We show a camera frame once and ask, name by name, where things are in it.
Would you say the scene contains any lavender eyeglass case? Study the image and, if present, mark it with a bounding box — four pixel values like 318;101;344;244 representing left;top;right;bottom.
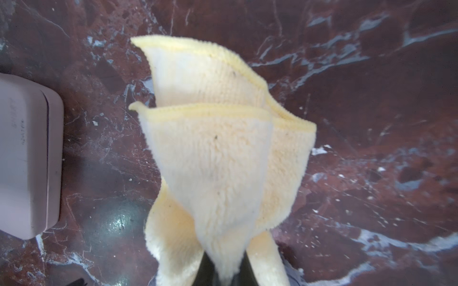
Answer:
281;255;308;286

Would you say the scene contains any pink eyeglass case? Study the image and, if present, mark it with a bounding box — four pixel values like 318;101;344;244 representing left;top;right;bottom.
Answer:
1;74;64;240

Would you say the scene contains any yellow microfiber cloth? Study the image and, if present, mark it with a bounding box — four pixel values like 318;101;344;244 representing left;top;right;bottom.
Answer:
129;35;317;286

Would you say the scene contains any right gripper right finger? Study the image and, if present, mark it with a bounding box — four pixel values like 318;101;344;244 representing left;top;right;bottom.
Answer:
236;252;259;286

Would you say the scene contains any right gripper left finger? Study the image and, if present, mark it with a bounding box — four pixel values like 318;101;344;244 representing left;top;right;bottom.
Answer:
192;252;217;286

